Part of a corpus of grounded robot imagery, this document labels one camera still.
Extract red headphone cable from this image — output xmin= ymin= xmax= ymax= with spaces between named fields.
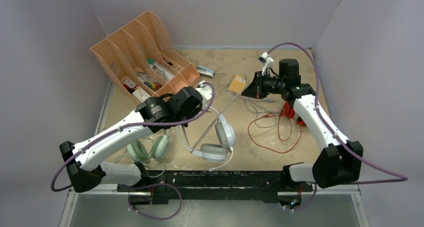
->
xmin=247 ymin=111 xmax=303 ymax=155

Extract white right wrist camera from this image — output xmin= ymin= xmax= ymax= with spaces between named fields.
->
xmin=258 ymin=52 xmax=274 ymax=76

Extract red black headphones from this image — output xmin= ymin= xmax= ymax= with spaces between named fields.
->
xmin=279 ymin=101 xmax=306 ymax=126

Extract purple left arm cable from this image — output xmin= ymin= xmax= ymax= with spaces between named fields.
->
xmin=50 ymin=81 xmax=216 ymax=193

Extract peach plastic file organizer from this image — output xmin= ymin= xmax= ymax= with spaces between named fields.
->
xmin=90 ymin=11 xmax=200 ymax=104

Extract colourful marker set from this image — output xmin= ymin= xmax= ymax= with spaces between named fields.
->
xmin=143 ymin=81 xmax=162 ymax=91

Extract clear plastic ruler pouch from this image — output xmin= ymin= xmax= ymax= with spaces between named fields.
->
xmin=149 ymin=62 xmax=175 ymax=82

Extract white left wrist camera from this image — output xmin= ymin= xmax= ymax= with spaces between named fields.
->
xmin=195 ymin=81 xmax=215 ymax=107

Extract white over-ear headphones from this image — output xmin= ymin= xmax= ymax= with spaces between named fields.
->
xmin=176 ymin=106 xmax=237 ymax=173

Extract light blue stapler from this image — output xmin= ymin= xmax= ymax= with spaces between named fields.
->
xmin=196 ymin=65 xmax=215 ymax=79

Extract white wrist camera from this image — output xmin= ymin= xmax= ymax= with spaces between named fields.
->
xmin=258 ymin=52 xmax=274 ymax=76
xmin=195 ymin=81 xmax=215 ymax=107

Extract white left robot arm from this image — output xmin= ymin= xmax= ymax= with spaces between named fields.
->
xmin=50 ymin=81 xmax=215 ymax=193

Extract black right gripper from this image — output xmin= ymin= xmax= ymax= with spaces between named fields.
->
xmin=242 ymin=71 xmax=287 ymax=100

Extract mint green headphones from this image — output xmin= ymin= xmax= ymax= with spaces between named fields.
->
xmin=114 ymin=129 xmax=171 ymax=179

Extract red white small box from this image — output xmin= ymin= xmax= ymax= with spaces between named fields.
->
xmin=123 ymin=78 xmax=138 ymax=89

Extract yellow spiral notebook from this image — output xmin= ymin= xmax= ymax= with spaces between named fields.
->
xmin=227 ymin=74 xmax=247 ymax=94

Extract white staples box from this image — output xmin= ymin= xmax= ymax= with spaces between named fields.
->
xmin=131 ymin=87 xmax=151 ymax=103

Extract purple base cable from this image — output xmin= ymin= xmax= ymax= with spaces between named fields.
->
xmin=127 ymin=181 xmax=184 ymax=221

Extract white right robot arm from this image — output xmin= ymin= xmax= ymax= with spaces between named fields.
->
xmin=242 ymin=59 xmax=363 ymax=191

